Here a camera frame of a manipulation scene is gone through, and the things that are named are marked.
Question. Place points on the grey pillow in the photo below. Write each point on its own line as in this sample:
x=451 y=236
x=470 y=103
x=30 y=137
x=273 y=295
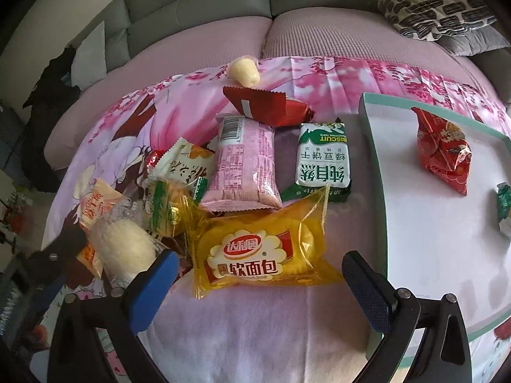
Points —
x=471 y=42

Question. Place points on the red crinkled snack bag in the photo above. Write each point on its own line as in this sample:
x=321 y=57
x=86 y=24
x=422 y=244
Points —
x=443 y=151

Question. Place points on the yellow bread packet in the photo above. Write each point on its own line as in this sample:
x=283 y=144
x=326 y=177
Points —
x=255 y=255

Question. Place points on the red biscuit packet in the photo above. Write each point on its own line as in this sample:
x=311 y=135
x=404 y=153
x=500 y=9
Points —
x=265 y=105

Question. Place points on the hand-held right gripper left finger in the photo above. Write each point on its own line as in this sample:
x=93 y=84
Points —
x=157 y=287

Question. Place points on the pink snack packet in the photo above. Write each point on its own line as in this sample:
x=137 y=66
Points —
x=243 y=163

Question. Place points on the pink sofa cover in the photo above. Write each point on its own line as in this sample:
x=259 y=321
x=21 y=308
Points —
x=191 y=56

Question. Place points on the black patterned pillow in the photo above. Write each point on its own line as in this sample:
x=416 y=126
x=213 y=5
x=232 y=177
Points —
x=431 y=8

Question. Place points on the cream packet with orange print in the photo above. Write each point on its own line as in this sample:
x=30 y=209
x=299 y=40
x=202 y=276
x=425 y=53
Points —
x=185 y=163

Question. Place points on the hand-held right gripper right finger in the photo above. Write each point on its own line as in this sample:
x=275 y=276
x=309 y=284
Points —
x=365 y=291

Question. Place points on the pale yellow pudding cup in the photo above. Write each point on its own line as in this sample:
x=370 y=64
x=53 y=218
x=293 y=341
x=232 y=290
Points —
x=243 y=71

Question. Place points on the small red candy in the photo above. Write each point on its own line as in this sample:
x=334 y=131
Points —
x=153 y=158

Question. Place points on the black cloth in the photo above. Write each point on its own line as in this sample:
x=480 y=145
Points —
x=48 y=99

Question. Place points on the green yellow pastry packet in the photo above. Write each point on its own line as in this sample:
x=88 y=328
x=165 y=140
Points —
x=167 y=207

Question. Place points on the pink printed blanket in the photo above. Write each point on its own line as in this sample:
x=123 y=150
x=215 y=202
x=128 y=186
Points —
x=167 y=99

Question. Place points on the grey sofa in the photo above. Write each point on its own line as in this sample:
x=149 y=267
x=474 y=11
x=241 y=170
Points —
x=199 y=4

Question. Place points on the teal rimmed white tray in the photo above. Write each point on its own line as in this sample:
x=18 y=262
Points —
x=431 y=227

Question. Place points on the green white snack packet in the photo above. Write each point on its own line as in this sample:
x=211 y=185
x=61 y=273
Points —
x=504 y=207

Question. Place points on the light grey cushion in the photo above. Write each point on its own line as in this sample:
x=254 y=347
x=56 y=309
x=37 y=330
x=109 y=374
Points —
x=90 y=60

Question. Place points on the orange bread packet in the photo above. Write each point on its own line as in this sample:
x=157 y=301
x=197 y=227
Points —
x=96 y=203

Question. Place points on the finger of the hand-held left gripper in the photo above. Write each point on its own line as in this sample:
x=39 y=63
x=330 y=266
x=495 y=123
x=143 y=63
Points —
x=60 y=249

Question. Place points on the clear white bread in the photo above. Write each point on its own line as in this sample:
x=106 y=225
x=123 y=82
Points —
x=119 y=245

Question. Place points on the green white biscuit packet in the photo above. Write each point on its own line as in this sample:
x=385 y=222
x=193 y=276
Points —
x=324 y=163

